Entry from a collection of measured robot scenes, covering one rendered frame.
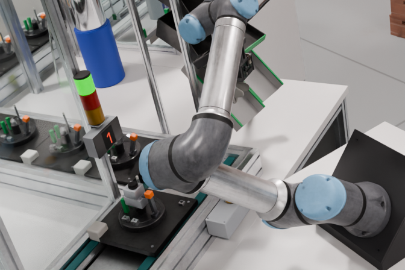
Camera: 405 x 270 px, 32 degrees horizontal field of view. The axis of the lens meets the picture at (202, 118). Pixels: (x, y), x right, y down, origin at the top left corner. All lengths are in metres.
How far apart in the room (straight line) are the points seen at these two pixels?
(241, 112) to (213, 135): 0.85
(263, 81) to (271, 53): 1.27
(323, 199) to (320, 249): 0.29
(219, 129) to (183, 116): 1.20
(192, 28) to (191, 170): 0.40
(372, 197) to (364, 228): 0.08
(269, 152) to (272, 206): 0.62
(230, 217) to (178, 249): 0.18
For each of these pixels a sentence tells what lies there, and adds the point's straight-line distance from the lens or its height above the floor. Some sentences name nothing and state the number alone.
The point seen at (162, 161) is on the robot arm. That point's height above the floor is 1.37.
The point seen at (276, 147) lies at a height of 0.86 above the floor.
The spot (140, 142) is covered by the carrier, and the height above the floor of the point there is 0.97.
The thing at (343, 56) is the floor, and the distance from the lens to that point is 4.78.
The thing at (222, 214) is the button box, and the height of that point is 0.96.
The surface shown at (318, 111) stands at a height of 0.86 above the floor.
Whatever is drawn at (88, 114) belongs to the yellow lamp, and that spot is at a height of 1.30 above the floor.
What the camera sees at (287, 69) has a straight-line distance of 4.00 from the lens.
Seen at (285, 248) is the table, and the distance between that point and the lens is 2.09.
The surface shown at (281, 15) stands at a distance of 3.88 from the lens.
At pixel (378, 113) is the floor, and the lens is 4.17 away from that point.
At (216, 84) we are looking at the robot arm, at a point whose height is 1.49.
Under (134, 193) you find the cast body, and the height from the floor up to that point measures 1.08.
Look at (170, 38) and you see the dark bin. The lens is 2.34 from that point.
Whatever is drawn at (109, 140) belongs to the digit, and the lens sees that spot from 2.10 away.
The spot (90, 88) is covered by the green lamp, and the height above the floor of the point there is 1.38.
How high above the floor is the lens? 2.28
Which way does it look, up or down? 31 degrees down
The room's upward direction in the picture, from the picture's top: 13 degrees counter-clockwise
